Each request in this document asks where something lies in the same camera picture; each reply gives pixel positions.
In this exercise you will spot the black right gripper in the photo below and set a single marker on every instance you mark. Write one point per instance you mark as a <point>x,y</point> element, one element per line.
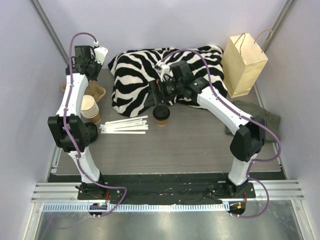
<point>155,90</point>

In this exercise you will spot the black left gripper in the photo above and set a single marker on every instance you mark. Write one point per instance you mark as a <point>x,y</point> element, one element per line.
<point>81,50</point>

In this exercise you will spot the black plastic cup lid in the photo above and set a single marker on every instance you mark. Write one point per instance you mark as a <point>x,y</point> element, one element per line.
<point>161,112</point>

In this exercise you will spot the brown paper takeout bag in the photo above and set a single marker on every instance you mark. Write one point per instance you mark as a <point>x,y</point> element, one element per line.
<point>242,62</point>

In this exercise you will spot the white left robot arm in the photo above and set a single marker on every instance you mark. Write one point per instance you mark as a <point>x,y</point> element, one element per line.
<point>67,128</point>

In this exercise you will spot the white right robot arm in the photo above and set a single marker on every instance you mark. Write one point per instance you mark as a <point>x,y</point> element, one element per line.
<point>248,132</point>

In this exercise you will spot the brown pulp cup carrier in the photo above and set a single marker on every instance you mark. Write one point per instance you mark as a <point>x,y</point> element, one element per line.
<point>92,89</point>

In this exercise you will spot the white wrapped straw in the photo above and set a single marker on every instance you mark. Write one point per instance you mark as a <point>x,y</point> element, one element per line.
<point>121,126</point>
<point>124,123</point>
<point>125,120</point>
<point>124,132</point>
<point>132,128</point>

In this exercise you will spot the stack of paper cups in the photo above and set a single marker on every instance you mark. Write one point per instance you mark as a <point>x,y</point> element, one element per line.
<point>90,110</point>

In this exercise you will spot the stack of black lids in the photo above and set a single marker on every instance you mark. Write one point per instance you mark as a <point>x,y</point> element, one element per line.
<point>93,131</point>

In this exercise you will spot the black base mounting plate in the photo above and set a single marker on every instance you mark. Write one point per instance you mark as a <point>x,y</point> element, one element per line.
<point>165,189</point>

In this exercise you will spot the olive green folded cloth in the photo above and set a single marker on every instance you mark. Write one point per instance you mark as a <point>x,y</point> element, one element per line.
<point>272,121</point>

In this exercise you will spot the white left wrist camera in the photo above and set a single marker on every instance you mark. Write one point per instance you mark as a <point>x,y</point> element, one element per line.
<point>100,54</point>

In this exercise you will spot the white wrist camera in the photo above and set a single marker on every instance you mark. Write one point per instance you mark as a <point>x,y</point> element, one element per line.
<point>163,70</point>
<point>100,54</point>

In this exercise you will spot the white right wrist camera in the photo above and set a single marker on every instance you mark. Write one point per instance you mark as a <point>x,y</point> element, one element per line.
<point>163,70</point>

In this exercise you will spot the aluminium frame rail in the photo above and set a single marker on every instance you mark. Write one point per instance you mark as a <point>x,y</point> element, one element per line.
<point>50,31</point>

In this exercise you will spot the white slotted cable duct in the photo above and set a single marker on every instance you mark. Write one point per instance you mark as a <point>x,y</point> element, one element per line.
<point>93,207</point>

